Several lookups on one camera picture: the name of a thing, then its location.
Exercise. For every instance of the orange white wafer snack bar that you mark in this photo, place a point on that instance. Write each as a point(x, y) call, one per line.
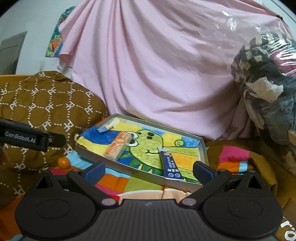
point(118, 146)

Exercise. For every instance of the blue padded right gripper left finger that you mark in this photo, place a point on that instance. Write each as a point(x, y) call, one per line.
point(84, 181)

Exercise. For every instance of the colourful wall poster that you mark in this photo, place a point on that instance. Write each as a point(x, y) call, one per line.
point(55, 43)

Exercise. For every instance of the small orange tangerine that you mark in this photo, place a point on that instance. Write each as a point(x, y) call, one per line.
point(63, 163)

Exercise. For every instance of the pink hanging sheet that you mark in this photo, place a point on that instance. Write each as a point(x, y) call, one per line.
point(160, 61)

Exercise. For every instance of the grey shallow box tray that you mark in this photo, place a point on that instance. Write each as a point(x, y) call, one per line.
point(141, 171)

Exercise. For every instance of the brown PF patterned quilt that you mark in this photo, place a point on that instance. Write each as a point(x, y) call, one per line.
point(47, 101)

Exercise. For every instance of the clear bag of clothes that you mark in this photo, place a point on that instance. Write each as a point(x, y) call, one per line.
point(264, 71)

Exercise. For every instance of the blue stick snack packet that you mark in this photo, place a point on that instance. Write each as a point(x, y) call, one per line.
point(170, 169)

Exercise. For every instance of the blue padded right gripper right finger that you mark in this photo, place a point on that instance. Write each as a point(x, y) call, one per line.
point(212, 182)

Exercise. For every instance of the frog drawing paper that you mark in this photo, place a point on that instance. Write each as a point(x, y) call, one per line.
point(148, 148)

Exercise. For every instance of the white wall socket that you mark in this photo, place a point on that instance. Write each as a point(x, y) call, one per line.
point(42, 65)

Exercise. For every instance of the grey door frame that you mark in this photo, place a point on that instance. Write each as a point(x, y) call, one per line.
point(10, 52)

